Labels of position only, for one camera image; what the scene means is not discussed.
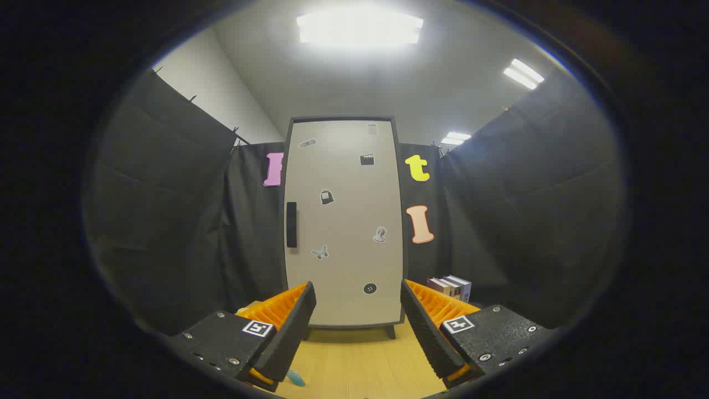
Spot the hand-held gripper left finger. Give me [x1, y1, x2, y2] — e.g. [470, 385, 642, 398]
[166, 280, 317, 393]

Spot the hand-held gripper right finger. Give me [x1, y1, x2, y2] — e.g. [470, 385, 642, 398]
[400, 279, 554, 390]

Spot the dark grey cabinet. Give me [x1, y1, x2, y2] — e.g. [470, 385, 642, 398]
[280, 115, 410, 340]

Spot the blue and white book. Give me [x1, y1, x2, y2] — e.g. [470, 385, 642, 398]
[448, 275, 472, 303]

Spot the black backdrop cloth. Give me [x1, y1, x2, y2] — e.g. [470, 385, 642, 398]
[83, 66, 626, 333]

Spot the large ceiling light panel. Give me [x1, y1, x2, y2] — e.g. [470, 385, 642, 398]
[296, 8, 424, 48]

